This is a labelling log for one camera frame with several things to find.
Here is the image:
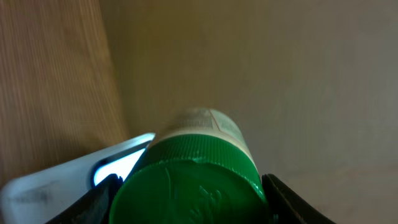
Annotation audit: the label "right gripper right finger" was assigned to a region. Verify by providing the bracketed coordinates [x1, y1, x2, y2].
[262, 174, 335, 224]

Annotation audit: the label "white barcode scanner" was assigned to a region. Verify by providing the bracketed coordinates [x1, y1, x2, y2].
[1, 133, 155, 223]

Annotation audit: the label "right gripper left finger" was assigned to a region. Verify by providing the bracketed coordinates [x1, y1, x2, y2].
[46, 174, 123, 224]

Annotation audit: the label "green bottle cap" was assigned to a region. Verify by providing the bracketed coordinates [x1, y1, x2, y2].
[108, 133, 269, 224]

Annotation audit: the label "clear jar white contents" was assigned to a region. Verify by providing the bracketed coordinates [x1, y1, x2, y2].
[108, 107, 269, 224]

